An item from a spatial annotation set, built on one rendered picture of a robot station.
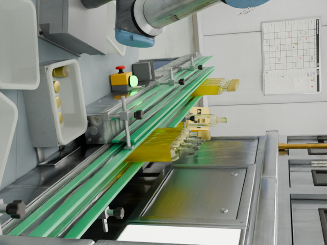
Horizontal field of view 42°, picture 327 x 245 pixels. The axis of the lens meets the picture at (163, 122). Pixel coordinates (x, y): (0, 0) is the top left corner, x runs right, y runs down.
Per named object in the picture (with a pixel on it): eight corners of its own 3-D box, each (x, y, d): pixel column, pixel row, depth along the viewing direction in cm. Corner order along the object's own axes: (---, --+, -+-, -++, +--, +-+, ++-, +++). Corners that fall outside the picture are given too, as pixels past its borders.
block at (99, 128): (85, 145, 135) (105, 145, 133) (81, 116, 132) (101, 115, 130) (89, 142, 138) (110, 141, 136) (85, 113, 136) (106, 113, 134)
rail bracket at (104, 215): (75, 233, 114) (122, 236, 111) (72, 210, 113) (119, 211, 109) (82, 226, 118) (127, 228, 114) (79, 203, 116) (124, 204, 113)
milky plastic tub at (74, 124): (33, 148, 118) (62, 148, 115) (19, 67, 112) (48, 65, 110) (63, 131, 134) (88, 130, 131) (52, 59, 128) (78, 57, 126)
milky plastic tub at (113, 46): (104, 60, 170) (124, 58, 168) (79, 33, 150) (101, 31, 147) (108, 21, 175) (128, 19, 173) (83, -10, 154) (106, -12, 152)
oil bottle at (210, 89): (186, 96, 246) (235, 94, 239) (185, 86, 245) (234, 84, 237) (188, 94, 252) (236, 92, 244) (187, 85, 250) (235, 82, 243)
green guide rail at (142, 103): (108, 120, 135) (132, 120, 133) (108, 117, 135) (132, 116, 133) (202, 57, 298) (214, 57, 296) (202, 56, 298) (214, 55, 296)
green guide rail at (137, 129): (111, 143, 137) (135, 142, 135) (111, 140, 137) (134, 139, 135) (203, 68, 300) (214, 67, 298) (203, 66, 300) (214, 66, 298)
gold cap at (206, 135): (199, 135, 157) (210, 135, 156) (198, 142, 155) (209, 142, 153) (197, 128, 155) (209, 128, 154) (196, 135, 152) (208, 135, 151)
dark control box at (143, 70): (133, 80, 198) (150, 79, 196) (131, 63, 196) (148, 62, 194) (138, 78, 206) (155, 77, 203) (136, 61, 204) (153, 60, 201)
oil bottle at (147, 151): (118, 162, 143) (179, 162, 137) (116, 146, 142) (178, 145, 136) (123, 156, 148) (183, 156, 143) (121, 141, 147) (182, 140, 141)
